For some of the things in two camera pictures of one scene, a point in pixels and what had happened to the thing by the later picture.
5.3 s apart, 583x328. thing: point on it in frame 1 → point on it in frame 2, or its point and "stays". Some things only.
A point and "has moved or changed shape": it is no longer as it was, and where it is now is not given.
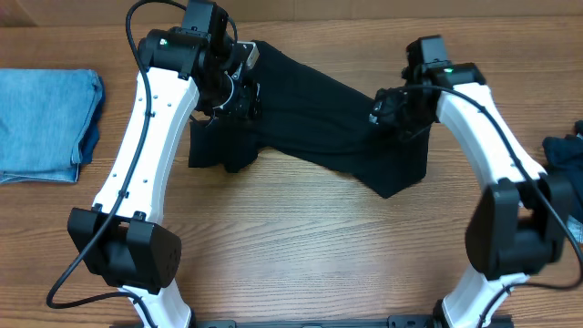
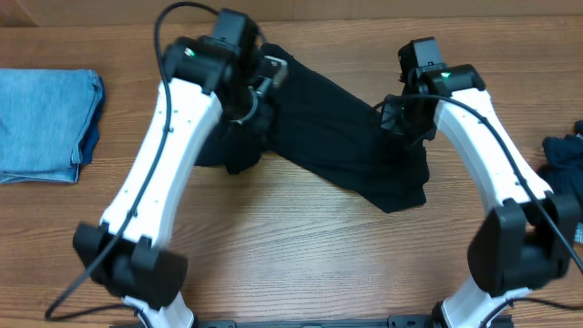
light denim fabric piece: [576, 228] stays
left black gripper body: [249, 96] → [246, 143]
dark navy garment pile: [566, 154] stays
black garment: [308, 114] has moved or changed shape
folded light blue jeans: [49, 123] stays
